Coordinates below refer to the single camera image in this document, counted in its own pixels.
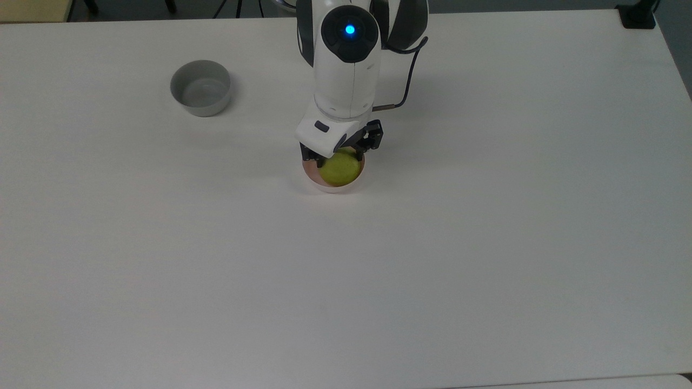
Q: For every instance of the pink bowl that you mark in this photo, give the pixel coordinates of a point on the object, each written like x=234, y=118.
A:
x=310, y=173

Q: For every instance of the green pear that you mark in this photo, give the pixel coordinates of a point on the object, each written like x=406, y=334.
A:
x=340, y=168

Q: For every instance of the grey bowl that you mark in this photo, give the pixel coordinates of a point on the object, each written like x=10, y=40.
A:
x=201, y=89

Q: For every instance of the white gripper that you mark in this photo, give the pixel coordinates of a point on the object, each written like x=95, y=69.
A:
x=324, y=132

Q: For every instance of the light wooden cabinet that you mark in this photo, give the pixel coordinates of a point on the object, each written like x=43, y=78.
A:
x=32, y=9

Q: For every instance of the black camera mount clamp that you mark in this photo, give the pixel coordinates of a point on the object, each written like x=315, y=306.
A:
x=637, y=15

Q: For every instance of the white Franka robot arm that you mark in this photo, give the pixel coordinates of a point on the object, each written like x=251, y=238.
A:
x=346, y=75

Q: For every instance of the black tripod legs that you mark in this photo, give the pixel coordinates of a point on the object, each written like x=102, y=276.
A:
x=227, y=6

